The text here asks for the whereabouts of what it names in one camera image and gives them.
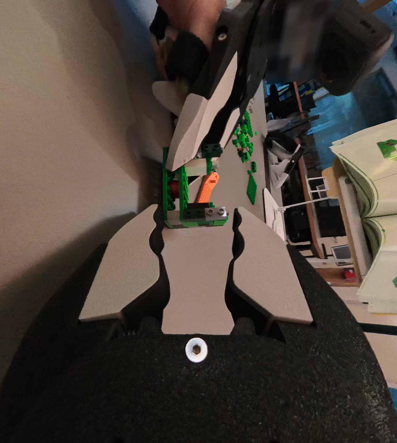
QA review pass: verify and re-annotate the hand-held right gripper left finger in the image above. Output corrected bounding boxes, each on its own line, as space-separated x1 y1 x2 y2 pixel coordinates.
78 204 170 324

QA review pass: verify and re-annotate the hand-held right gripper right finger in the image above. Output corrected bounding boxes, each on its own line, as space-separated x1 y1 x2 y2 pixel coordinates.
225 206 314 326

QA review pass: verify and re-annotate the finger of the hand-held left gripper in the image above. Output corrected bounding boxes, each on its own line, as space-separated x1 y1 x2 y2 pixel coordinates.
217 110 244 147
167 51 239 172

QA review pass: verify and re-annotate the pile of green lego bricks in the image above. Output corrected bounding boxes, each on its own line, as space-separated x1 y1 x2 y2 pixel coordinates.
232 110 258 174

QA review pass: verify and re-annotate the green grey lego build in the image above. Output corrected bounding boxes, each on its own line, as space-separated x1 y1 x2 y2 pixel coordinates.
163 143 229 230

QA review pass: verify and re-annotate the green lego plate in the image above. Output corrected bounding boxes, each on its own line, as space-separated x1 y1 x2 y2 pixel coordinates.
246 171 259 206

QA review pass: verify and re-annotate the person's left hand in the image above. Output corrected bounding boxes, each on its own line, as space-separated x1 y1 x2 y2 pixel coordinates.
160 0 227 45

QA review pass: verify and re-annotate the orange brick separator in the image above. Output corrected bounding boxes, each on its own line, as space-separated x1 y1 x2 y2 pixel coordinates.
194 171 220 205

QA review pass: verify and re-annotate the white book stand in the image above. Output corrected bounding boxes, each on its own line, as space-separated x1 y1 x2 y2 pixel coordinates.
263 175 373 288

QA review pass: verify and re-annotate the black and white gadget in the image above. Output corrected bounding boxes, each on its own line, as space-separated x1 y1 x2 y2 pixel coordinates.
265 133 306 190

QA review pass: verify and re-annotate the open instruction booklet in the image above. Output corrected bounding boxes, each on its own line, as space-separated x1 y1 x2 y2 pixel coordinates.
329 112 397 315

